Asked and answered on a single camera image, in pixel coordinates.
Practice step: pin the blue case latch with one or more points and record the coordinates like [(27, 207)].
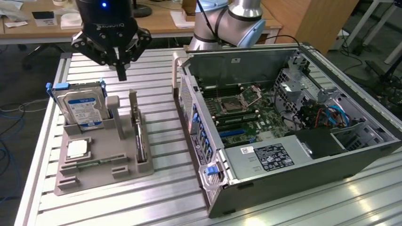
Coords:
[(210, 171)]

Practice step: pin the green motherboard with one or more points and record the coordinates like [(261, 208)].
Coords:
[(270, 122)]

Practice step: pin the grey printed parts rack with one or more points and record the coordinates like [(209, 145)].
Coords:
[(103, 169)]

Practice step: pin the black and white box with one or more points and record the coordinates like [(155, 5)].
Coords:
[(44, 17)]

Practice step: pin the metal socket cover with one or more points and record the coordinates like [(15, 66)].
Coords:
[(251, 93)]

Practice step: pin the green RAM stick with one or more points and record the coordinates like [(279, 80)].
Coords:
[(94, 163), (235, 119)]

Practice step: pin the beige tape roll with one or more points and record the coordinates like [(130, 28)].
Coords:
[(58, 2)]

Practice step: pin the CPU socket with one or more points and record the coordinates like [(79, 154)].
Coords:
[(234, 104)]

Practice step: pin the clear plastic bag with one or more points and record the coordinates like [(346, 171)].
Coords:
[(10, 10)]

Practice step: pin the hard disk with blue carrier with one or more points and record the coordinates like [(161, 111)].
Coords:
[(83, 110)]

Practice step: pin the black floor equipment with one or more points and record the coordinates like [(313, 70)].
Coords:
[(386, 77)]

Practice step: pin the wooden cabinet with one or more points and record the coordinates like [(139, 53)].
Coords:
[(321, 21)]

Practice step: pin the metal disk bay cage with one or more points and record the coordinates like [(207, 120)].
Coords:
[(290, 91)]

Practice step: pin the white paper stack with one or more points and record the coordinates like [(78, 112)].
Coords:
[(182, 21)]

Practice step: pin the small paper card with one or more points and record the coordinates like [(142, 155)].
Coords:
[(15, 24)]

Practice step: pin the white table frame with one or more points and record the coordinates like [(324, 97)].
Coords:
[(394, 51)]

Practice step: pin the blue slot retention clip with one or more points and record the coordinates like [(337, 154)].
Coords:
[(194, 108), (205, 142), (197, 119), (201, 130)]

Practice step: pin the graphics card with metal bracket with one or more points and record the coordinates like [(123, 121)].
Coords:
[(134, 103)]

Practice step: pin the brown cardboard box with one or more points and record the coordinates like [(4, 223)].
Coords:
[(189, 7)]

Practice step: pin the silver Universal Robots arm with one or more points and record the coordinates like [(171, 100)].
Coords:
[(217, 23)]

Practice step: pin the silver CPU chip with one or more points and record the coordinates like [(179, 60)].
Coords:
[(76, 149)]

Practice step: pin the open grey PC case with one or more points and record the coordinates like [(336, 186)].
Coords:
[(282, 188)]

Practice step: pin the wooden desk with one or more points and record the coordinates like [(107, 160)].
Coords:
[(157, 26)]

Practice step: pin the blue expansion slot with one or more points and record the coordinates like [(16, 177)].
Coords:
[(234, 133)]

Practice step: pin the RAM slot with black clips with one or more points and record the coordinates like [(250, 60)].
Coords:
[(234, 115)]

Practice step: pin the black round lamp base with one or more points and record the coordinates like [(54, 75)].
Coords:
[(145, 10)]

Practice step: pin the grey power supply unit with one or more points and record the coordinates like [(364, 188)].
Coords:
[(245, 164)]

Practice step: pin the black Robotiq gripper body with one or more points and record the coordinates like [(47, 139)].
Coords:
[(108, 26)]

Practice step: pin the long black expansion slot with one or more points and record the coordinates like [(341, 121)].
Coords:
[(229, 128)]

